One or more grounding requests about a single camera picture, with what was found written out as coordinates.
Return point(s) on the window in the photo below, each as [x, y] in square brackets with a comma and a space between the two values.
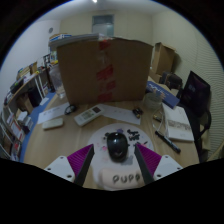
[103, 25]

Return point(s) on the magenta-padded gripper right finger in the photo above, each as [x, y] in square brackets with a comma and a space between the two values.
[163, 165]

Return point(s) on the white notebook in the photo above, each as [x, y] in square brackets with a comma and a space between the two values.
[178, 123]

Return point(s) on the clear plastic cup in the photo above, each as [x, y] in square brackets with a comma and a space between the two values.
[152, 101]

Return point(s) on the white printed mouse pad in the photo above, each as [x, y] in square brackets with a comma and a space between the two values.
[100, 140]

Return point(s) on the white printed paper sheet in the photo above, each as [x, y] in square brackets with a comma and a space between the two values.
[120, 115]

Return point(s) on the small black clip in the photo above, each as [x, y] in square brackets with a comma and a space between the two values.
[137, 112]

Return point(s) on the black computer mouse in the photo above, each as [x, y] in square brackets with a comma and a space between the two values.
[117, 146]

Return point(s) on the large brown cardboard box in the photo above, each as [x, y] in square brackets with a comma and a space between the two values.
[83, 73]

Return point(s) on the clear plastic jar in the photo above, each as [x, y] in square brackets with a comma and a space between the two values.
[56, 83]

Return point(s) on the black bag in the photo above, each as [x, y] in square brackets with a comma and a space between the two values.
[171, 81]

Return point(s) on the flat blue box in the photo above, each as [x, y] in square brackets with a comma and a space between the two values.
[166, 95]

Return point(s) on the small brown cardboard box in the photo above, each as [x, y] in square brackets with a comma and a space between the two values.
[163, 58]

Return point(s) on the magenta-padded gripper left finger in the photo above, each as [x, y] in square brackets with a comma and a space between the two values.
[63, 166]

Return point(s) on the cluttered wooden side desk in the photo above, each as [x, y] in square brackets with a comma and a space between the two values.
[26, 85]

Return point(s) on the white remote control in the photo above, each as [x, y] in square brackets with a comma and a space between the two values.
[88, 116]

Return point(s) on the round wall clock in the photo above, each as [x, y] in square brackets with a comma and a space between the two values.
[51, 30]

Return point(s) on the ceiling light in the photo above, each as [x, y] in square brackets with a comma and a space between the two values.
[95, 1]

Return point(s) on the flat grey cardboard sheets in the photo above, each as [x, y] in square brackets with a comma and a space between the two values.
[73, 39]

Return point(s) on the black pen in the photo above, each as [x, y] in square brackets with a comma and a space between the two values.
[168, 142]

